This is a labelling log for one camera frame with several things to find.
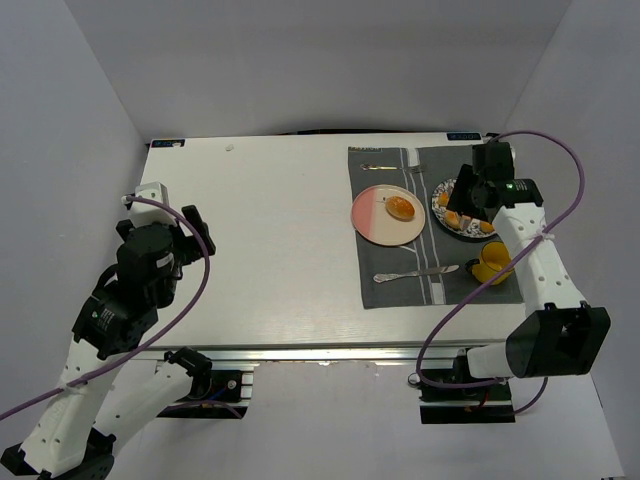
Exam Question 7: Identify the striped bread roll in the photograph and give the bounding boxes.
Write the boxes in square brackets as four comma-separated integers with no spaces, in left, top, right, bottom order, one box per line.
[478,221,495,235]

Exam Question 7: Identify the blue patterned plate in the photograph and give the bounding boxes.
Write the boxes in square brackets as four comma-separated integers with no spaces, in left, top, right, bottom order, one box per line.
[431,178,497,242]

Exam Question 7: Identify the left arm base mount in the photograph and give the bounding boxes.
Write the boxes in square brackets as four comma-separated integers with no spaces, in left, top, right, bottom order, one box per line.
[158,368,254,420]

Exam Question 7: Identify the pink and cream plate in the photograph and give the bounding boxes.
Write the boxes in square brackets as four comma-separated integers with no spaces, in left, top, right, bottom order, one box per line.
[351,184,426,247]

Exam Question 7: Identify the grey striped placemat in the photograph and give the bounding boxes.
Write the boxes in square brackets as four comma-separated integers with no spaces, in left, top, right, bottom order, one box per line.
[348,146,499,309]

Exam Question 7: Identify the left blue corner label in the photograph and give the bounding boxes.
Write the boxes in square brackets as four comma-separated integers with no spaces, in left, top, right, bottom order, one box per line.
[150,139,186,148]

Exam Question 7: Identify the metal tongs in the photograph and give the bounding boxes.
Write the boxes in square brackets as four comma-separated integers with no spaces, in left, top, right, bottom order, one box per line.
[459,215,473,231]

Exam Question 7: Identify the blue corner label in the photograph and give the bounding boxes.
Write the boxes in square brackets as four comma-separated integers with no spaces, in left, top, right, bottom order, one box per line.
[150,139,186,148]
[446,132,482,141]

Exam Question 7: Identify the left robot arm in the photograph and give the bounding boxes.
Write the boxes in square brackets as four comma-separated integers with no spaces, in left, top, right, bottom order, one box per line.
[1,200,215,479]

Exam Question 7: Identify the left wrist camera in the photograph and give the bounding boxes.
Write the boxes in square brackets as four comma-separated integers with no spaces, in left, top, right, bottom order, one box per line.
[121,182,177,228]

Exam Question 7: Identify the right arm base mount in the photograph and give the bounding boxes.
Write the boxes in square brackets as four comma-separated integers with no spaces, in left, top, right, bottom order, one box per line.
[407,373,515,425]

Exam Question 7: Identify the round sesame bun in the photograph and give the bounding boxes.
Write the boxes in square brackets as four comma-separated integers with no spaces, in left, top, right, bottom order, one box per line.
[385,196,415,221]

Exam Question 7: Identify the long bread roll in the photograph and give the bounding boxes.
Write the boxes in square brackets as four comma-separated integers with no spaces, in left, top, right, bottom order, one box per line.
[438,192,450,207]

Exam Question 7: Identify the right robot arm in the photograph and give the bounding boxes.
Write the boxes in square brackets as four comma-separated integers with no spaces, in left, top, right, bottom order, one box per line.
[449,141,611,380]

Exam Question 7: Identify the small silver spoon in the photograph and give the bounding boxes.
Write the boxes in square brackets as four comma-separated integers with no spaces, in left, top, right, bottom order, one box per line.
[360,164,404,171]

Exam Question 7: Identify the silver table knife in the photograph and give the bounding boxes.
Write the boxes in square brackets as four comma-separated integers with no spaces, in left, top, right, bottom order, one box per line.
[372,265,459,284]

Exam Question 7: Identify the right blue corner label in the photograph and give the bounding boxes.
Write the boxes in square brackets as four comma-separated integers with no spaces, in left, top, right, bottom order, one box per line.
[446,132,482,141]

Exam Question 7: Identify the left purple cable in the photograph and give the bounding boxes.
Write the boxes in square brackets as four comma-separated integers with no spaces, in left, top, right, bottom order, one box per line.
[0,195,212,420]

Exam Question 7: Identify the small round bread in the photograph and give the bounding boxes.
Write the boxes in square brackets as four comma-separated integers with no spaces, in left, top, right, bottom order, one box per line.
[444,210,461,230]

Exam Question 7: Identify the yellow mug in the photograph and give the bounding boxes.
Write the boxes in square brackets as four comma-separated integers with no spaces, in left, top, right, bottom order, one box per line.
[465,241,513,286]

